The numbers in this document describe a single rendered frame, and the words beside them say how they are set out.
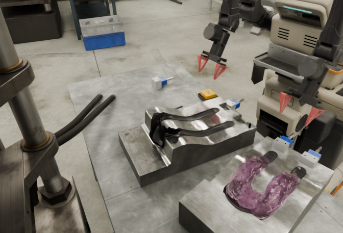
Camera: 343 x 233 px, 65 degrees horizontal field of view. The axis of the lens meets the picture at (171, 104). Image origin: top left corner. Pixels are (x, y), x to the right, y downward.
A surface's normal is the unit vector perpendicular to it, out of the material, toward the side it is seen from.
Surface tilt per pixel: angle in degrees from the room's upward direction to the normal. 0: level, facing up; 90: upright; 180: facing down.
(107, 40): 91
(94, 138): 0
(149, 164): 0
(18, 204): 0
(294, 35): 98
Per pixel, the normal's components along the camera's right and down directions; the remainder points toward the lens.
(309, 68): -0.70, -0.05
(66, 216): -0.02, -0.83
